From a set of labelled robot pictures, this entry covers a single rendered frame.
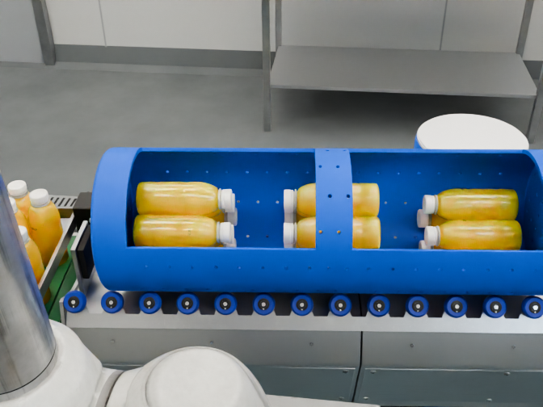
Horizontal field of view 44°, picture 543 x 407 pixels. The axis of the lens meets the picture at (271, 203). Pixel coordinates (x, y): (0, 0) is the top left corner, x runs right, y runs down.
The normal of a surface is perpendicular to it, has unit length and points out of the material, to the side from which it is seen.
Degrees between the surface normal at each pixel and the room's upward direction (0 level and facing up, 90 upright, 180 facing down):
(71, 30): 90
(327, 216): 51
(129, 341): 70
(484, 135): 0
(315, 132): 0
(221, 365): 9
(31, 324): 92
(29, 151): 0
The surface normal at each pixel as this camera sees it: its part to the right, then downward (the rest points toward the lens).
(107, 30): -0.12, 0.56
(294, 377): -0.03, 0.80
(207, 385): 0.10, -0.77
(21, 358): 0.70, 0.44
